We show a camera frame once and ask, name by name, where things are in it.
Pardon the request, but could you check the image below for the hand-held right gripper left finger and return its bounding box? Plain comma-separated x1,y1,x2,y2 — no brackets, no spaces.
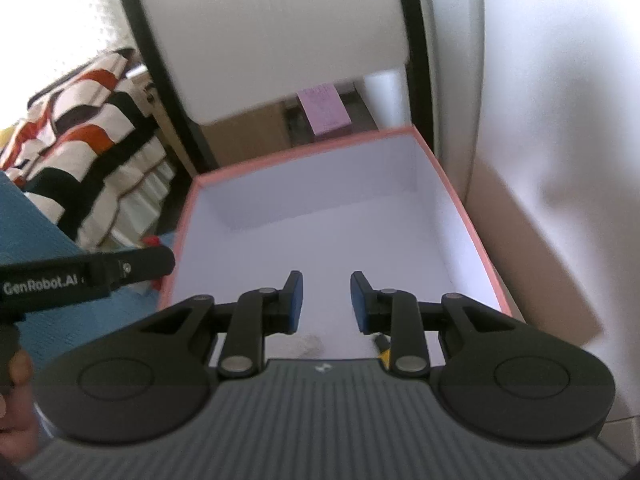
140,270,305,379

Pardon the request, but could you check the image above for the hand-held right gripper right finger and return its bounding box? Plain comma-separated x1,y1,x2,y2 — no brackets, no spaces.
350,270,518,379

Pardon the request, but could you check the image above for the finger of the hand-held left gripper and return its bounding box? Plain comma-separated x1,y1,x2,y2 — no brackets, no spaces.
82,246,177,299

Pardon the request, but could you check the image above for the pink cardboard box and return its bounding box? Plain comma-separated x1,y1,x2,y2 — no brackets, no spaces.
158,127,514,362

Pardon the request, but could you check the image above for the person's left hand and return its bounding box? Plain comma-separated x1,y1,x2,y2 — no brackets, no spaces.
0,349,40,456

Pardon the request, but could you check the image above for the blue quilted blanket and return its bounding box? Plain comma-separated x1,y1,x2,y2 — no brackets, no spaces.
0,170,177,361

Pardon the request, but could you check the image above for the striped pillow bedding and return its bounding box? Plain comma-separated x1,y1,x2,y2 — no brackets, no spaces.
0,47,177,252

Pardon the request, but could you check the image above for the wooden drawer cabinet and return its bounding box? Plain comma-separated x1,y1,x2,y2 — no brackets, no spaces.
200,102,290,170

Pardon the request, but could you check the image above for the purple paper sheet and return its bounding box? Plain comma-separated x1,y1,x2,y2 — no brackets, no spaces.
298,84,354,137

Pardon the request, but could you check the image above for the white chair with black frame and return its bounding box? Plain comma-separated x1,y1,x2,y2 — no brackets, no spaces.
107,0,437,172

